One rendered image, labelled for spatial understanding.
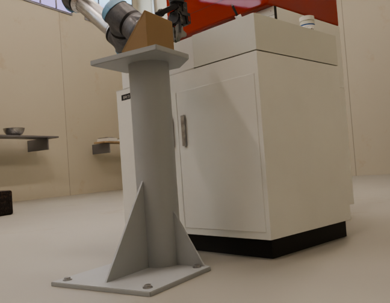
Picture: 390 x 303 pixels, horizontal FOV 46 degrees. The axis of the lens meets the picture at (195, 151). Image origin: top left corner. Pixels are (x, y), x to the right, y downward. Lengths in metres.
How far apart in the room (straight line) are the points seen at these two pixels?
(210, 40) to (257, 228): 0.81
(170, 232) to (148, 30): 0.77
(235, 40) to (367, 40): 8.19
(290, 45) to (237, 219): 0.77
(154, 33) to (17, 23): 8.25
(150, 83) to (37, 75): 8.27
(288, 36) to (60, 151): 8.39
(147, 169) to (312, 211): 0.74
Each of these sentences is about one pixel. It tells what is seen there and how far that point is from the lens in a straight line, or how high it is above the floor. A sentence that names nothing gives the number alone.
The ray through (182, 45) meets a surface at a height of 0.94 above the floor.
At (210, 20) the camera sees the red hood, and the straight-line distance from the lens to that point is 2.87.
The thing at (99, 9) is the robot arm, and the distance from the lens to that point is 2.21.
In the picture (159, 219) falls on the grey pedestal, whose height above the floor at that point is 0.20.
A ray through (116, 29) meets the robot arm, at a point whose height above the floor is 0.96.
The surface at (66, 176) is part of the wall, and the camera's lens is 10.16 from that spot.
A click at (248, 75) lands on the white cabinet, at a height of 0.73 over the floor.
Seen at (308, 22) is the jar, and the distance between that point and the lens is 2.33.
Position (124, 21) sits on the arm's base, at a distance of 1.91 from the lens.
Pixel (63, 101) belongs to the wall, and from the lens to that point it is 10.32.
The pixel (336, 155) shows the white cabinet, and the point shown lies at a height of 0.39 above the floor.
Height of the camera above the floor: 0.37
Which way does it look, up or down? 2 degrees up
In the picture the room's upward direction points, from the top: 4 degrees counter-clockwise
